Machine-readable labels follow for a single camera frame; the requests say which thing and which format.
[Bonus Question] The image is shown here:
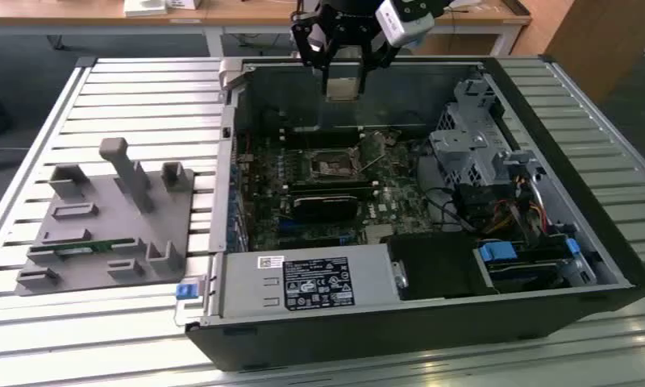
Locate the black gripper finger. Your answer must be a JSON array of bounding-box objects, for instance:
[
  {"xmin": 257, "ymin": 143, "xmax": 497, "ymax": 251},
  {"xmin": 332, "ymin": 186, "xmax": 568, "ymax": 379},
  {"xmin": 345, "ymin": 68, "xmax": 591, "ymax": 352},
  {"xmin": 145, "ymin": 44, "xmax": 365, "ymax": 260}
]
[
  {"xmin": 356, "ymin": 38, "xmax": 404, "ymax": 99},
  {"xmin": 292, "ymin": 19, "xmax": 337, "ymax": 97}
]

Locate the silver CPU plate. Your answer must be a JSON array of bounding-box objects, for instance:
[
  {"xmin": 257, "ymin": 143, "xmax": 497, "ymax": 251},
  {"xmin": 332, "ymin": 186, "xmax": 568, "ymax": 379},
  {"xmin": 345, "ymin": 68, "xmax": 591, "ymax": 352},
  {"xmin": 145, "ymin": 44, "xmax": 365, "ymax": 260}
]
[{"xmin": 325, "ymin": 77, "xmax": 363, "ymax": 102}]

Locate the CPU socket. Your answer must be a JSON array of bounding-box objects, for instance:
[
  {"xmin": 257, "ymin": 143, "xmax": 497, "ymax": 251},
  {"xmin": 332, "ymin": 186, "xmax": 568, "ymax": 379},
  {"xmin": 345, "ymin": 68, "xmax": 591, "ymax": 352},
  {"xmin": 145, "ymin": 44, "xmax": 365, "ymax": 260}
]
[{"xmin": 309, "ymin": 148, "xmax": 364, "ymax": 181}]

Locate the black RAM slot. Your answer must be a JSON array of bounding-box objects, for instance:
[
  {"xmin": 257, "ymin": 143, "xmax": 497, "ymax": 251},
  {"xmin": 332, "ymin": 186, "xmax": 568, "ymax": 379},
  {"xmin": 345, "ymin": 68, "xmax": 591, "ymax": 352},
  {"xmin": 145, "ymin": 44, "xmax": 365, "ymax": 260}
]
[{"xmin": 287, "ymin": 181, "xmax": 371, "ymax": 197}]

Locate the silver drive cage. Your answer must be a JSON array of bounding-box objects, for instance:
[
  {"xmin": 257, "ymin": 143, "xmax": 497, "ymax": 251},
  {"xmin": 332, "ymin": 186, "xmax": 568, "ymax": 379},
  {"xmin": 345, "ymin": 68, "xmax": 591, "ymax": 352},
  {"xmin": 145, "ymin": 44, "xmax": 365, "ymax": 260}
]
[{"xmin": 428, "ymin": 78, "xmax": 517, "ymax": 186}]

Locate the green motherboard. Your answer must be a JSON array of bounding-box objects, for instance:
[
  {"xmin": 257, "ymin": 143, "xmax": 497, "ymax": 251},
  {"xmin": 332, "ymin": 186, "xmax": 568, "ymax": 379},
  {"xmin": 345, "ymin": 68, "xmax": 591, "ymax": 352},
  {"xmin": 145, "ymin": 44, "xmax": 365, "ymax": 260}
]
[{"xmin": 231, "ymin": 128, "xmax": 437, "ymax": 249}]

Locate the silver chipset heatsink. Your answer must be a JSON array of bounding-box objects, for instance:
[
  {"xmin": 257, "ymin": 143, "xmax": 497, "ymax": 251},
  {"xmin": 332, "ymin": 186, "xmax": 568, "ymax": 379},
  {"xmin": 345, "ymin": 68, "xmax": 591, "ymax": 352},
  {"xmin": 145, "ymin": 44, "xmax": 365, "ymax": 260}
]
[{"xmin": 365, "ymin": 224, "xmax": 397, "ymax": 245}]

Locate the wooden cabinet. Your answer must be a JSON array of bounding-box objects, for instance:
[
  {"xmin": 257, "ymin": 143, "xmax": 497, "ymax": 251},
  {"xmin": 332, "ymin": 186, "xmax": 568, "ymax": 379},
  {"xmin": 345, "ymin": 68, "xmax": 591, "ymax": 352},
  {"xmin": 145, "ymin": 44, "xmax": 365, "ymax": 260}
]
[{"xmin": 543, "ymin": 0, "xmax": 645, "ymax": 106}]

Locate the hard disk in blue carrier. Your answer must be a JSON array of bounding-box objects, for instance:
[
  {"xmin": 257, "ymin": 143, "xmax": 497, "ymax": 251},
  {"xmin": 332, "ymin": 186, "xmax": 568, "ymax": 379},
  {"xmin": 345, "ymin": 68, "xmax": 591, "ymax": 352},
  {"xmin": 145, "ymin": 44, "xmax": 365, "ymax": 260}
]
[{"xmin": 476, "ymin": 239, "xmax": 571, "ymax": 289}]

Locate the wooden desk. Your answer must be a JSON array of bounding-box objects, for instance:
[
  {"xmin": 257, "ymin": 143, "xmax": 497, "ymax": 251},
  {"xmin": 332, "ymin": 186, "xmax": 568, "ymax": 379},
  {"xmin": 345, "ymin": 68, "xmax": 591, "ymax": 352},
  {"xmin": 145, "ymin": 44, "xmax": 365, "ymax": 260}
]
[{"xmin": 0, "ymin": 0, "xmax": 533, "ymax": 57}]

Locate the silver power supply unit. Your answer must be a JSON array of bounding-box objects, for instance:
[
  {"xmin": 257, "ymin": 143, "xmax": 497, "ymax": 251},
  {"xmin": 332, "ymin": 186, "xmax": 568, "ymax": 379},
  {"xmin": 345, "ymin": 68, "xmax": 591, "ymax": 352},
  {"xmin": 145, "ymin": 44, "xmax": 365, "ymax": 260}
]
[{"xmin": 217, "ymin": 243, "xmax": 403, "ymax": 319}]

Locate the grey parts rack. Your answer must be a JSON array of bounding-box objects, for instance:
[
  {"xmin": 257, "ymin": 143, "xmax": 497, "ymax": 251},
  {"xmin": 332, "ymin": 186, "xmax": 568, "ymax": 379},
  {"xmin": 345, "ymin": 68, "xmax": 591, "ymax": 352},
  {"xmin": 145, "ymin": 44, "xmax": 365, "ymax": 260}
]
[{"xmin": 13, "ymin": 136, "xmax": 197, "ymax": 298}]

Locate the green RAM stick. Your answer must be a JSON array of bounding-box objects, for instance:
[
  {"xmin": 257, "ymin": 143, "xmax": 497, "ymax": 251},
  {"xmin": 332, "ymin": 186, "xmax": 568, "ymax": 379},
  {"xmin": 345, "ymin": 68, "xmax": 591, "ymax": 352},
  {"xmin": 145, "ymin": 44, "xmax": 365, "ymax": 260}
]
[{"xmin": 53, "ymin": 238, "xmax": 136, "ymax": 256}]

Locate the black PC case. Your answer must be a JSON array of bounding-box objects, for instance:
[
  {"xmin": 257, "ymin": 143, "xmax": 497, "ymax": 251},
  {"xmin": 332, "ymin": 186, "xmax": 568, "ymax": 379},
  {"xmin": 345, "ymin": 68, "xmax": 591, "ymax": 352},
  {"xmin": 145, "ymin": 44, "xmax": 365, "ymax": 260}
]
[{"xmin": 185, "ymin": 54, "xmax": 645, "ymax": 374}]

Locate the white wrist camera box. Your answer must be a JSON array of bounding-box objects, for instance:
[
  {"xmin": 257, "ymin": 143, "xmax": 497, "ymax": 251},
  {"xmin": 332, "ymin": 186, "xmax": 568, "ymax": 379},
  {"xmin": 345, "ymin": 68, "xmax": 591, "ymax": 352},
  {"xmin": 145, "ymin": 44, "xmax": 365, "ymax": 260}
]
[{"xmin": 375, "ymin": 0, "xmax": 451, "ymax": 48}]

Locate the coloured wire bundle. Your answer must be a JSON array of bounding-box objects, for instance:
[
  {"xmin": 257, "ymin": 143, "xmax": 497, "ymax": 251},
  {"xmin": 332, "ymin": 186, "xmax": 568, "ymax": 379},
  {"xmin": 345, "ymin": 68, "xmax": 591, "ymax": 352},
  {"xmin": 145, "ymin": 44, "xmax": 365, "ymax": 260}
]
[{"xmin": 483, "ymin": 173, "xmax": 551, "ymax": 239}]

